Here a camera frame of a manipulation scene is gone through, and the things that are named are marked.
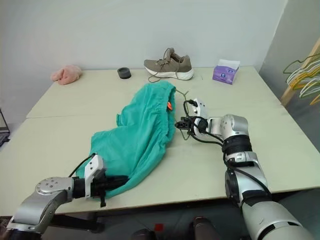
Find dark green wire hanger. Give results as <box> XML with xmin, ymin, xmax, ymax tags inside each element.
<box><xmin>282</xmin><ymin>51</ymin><xmax>320</xmax><ymax>75</ymax></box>

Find purple tissue pack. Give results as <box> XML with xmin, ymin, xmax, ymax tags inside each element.
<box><xmin>212</xmin><ymin>58</ymin><xmax>241</xmax><ymax>85</ymax></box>

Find pink towel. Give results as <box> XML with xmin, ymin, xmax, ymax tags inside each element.
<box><xmin>50</xmin><ymin>64</ymin><xmax>83</xmax><ymax>86</ymax></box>

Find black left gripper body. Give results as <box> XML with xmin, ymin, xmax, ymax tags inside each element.
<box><xmin>91</xmin><ymin>172</ymin><xmax>110</xmax><ymax>208</ymax></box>

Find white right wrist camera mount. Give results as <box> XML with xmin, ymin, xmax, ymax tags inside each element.
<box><xmin>190</xmin><ymin>98</ymin><xmax>209</xmax><ymax>119</ymax></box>

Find brown sneaker with white sole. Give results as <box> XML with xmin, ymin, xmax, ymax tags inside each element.
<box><xmin>143</xmin><ymin>47</ymin><xmax>195</xmax><ymax>83</ymax></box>

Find small black round container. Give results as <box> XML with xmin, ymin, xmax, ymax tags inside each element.
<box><xmin>116</xmin><ymin>66</ymin><xmax>133</xmax><ymax>80</ymax></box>

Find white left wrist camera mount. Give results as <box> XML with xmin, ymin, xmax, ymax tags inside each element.
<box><xmin>84</xmin><ymin>154</ymin><xmax>106</xmax><ymax>200</ymax></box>

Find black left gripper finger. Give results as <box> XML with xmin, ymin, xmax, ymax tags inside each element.
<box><xmin>107</xmin><ymin>181</ymin><xmax>128</xmax><ymax>190</ymax></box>
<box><xmin>107</xmin><ymin>175</ymin><xmax>129</xmax><ymax>183</ymax></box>

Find black metal stand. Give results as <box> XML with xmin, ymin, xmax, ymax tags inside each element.
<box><xmin>0</xmin><ymin>107</ymin><xmax>11</xmax><ymax>149</ymax></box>

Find dark rounded shape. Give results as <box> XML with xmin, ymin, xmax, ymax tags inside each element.
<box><xmin>130</xmin><ymin>228</ymin><xmax>158</xmax><ymax>240</ymax></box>
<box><xmin>191</xmin><ymin>216</ymin><xmax>219</xmax><ymax>240</ymax></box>

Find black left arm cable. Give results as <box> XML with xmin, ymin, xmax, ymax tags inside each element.
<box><xmin>68</xmin><ymin>152</ymin><xmax>98</xmax><ymax>179</ymax></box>

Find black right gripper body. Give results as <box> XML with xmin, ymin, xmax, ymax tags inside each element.
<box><xmin>183</xmin><ymin>115</ymin><xmax>201</xmax><ymax>134</ymax></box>

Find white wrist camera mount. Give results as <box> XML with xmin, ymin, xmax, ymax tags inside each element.
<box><xmin>190</xmin><ymin>98</ymin><xmax>209</xmax><ymax>119</ymax></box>
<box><xmin>84</xmin><ymin>154</ymin><xmax>106</xmax><ymax>200</ymax></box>

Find clothes hangers on rack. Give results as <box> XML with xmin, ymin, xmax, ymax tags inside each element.
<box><xmin>279</xmin><ymin>40</ymin><xmax>320</xmax><ymax>106</ymax></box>

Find teal green shorts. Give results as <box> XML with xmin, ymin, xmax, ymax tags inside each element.
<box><xmin>89</xmin><ymin>80</ymin><xmax>177</xmax><ymax>200</ymax></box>

